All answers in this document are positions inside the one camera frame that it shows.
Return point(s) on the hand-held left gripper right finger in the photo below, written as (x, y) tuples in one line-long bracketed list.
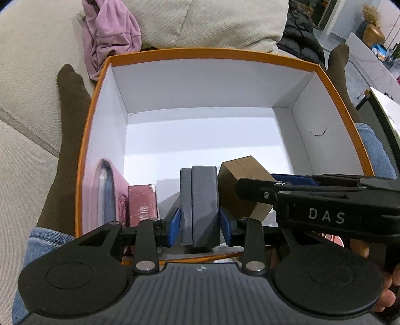
[(225, 228)]

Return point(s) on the black puffer jacket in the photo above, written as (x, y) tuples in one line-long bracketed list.
[(300, 37)]

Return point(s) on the dark red small box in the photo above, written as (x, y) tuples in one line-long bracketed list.
[(142, 200)]

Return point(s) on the white marble counter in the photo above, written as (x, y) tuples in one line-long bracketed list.
[(365, 62)]

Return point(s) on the purple cloth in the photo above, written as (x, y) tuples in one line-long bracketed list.
[(109, 28)]

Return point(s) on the person's right hand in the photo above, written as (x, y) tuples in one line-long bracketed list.
[(389, 297)]

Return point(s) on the grey framed mirror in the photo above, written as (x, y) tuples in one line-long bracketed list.
[(326, 12)]

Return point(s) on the dried plant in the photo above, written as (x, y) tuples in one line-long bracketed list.
[(370, 14)]

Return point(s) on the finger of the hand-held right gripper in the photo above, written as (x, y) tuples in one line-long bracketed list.
[(290, 178), (254, 187)]

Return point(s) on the gold vase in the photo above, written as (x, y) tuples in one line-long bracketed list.
[(373, 36)]

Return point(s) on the brown hexagonal box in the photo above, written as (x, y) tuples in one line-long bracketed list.
[(243, 167)]

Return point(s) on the orange cardboard box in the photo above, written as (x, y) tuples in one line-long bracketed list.
[(203, 140)]

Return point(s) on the blue packet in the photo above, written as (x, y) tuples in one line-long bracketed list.
[(379, 50)]

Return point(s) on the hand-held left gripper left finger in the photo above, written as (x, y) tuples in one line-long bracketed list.
[(173, 226)]

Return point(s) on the person's left leg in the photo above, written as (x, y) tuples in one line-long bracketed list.
[(70, 125)]

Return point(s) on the beige sofa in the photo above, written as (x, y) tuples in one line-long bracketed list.
[(31, 47)]

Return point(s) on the pink case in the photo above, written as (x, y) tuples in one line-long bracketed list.
[(122, 193)]

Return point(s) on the clear plastic bottle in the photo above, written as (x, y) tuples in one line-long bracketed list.
[(390, 57)]

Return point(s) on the grey rectangular box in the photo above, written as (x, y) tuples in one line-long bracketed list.
[(200, 203)]

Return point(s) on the dark table with marble top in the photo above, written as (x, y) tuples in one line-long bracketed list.
[(379, 112)]

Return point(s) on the beige pillow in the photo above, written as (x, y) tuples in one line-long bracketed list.
[(203, 22)]

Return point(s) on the person's right leg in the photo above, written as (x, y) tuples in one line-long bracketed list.
[(339, 68)]

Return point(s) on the person's leg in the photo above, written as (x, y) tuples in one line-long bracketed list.
[(339, 68), (70, 125)]

